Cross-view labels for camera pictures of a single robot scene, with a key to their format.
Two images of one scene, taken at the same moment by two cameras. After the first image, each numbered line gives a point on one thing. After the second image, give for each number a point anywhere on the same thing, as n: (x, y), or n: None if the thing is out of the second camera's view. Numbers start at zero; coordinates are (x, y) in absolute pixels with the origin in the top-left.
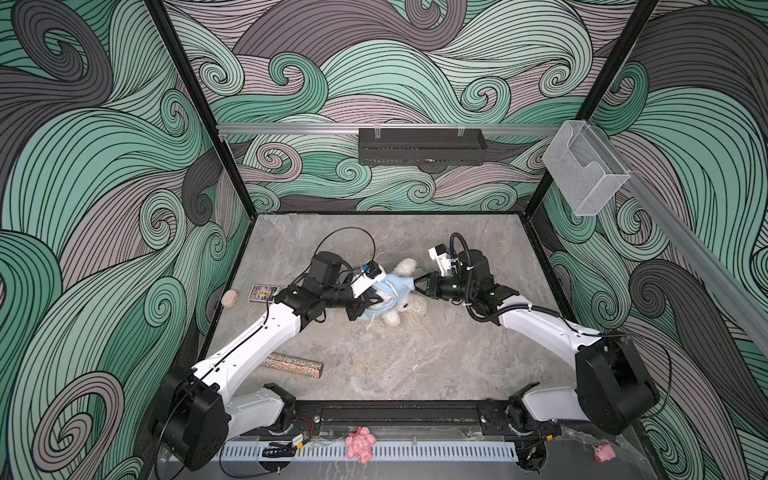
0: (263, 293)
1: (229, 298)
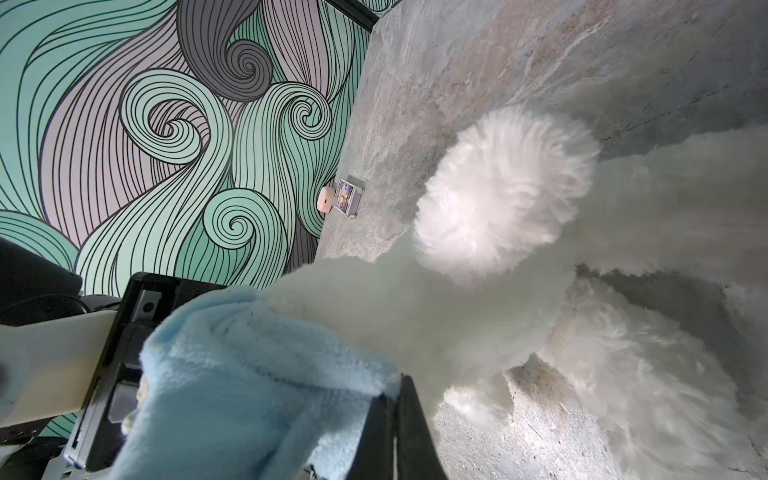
0: (347, 198)
1: (325, 199)
